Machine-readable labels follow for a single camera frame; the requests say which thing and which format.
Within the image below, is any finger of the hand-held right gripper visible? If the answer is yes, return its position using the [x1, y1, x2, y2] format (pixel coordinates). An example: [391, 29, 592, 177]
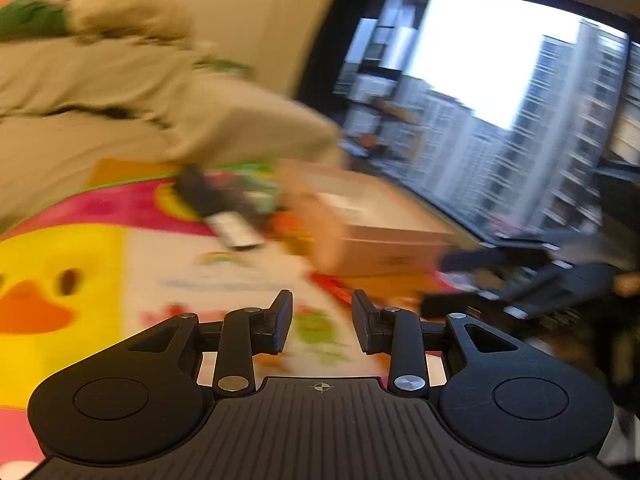
[436, 247, 558, 275]
[420, 264, 571, 322]

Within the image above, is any cardboard box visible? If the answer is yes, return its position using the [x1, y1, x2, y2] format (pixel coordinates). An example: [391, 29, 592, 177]
[278, 159, 458, 278]

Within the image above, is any colourful cartoon play mat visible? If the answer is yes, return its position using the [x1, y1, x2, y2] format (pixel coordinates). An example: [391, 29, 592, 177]
[0, 160, 453, 468]

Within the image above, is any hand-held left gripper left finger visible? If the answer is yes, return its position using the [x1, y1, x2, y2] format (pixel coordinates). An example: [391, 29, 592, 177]
[117, 289, 295, 399]

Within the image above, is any green plastic item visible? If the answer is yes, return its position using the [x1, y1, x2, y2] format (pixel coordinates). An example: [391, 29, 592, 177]
[232, 164, 283, 213]

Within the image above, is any large window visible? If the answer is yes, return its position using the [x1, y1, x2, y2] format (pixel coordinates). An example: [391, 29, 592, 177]
[295, 0, 640, 246]

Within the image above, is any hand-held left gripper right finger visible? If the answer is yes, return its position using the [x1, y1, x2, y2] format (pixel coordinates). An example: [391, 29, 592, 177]
[351, 289, 527, 399]

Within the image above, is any beige sofa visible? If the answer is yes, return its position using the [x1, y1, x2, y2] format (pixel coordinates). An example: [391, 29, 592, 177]
[0, 0, 351, 233]

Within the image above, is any beige and green plush toy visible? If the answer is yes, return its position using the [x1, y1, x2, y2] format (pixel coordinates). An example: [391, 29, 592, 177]
[0, 0, 197, 52]

